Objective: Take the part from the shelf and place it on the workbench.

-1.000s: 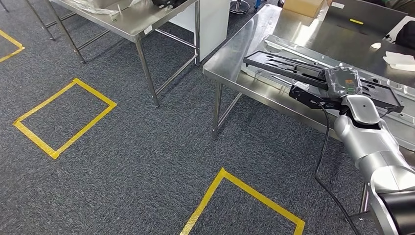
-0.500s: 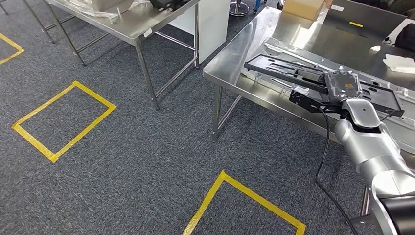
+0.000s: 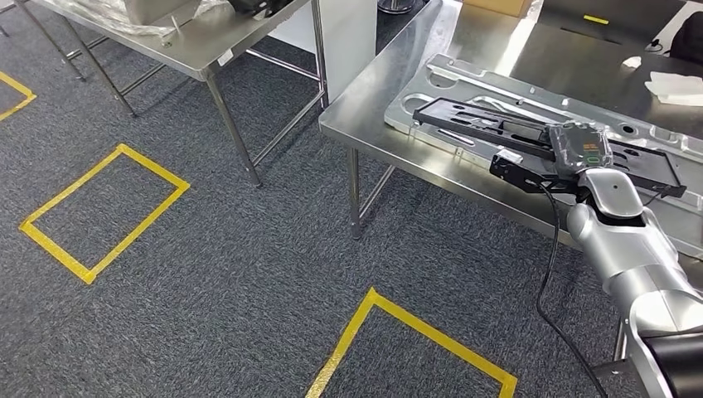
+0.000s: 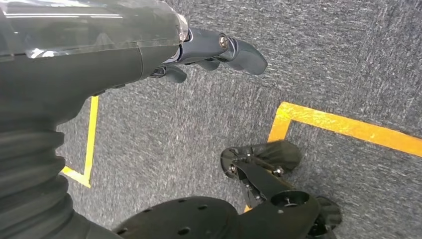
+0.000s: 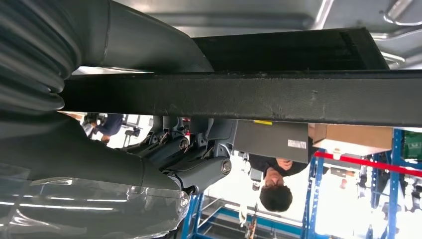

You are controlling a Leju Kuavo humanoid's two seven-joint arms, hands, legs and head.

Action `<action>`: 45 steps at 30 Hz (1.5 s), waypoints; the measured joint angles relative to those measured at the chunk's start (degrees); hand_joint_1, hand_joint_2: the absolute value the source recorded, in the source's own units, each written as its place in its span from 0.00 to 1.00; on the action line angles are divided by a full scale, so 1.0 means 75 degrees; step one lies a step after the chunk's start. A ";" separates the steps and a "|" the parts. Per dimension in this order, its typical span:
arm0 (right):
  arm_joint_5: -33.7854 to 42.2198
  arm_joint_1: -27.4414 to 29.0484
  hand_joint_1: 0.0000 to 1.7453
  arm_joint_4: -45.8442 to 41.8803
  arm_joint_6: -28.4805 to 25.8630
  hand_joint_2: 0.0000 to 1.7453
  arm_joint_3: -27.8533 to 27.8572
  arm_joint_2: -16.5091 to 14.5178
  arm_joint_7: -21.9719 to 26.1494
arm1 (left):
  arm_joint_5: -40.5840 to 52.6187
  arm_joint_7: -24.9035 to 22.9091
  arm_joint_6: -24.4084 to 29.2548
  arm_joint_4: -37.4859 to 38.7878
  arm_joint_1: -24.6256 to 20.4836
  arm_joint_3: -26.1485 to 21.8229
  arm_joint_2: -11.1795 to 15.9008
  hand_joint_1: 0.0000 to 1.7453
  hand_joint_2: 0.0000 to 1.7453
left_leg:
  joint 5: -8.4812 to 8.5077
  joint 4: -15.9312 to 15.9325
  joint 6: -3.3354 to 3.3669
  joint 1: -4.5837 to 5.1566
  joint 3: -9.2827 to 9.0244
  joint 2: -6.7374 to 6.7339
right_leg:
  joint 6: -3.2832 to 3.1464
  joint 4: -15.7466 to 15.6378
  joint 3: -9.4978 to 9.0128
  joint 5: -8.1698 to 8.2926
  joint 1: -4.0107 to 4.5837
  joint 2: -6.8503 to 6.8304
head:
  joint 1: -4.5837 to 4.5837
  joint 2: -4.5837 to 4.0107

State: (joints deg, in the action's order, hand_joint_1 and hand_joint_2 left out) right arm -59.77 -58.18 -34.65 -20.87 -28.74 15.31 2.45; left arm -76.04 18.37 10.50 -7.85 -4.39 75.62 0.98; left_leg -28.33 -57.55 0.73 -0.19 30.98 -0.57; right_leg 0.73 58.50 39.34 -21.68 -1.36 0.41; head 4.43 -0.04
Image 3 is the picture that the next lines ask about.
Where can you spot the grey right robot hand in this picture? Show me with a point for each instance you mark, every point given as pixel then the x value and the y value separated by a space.
pixel 582 148

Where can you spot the black plastic frame part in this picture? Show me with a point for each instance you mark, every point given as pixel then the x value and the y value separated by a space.
pixel 439 118
pixel 252 5

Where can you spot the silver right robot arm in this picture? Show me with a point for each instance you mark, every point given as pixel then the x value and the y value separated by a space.
pixel 626 247

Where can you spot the steel workbench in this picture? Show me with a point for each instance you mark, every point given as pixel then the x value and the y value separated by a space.
pixel 384 82

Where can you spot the small white object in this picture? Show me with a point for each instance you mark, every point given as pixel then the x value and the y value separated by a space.
pixel 631 62

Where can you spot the stamped silver metal panel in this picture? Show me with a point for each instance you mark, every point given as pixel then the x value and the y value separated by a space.
pixel 494 88

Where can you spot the white folded cloth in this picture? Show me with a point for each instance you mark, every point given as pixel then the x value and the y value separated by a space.
pixel 675 88

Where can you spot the grey laptop with yellow sticker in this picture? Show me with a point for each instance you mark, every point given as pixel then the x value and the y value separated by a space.
pixel 604 27

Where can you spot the black bag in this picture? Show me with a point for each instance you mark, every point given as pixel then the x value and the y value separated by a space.
pixel 689 38

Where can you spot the brown cardboard box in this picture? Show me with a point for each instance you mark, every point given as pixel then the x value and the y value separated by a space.
pixel 494 5

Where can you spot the white cabinet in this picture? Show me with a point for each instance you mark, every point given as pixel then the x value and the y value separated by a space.
pixel 351 44

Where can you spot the steel table with parts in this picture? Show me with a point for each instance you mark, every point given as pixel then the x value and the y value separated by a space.
pixel 219 38

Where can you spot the clear plastic bag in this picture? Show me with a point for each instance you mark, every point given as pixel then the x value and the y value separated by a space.
pixel 110 16

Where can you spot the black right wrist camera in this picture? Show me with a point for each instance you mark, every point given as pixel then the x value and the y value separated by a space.
pixel 511 173

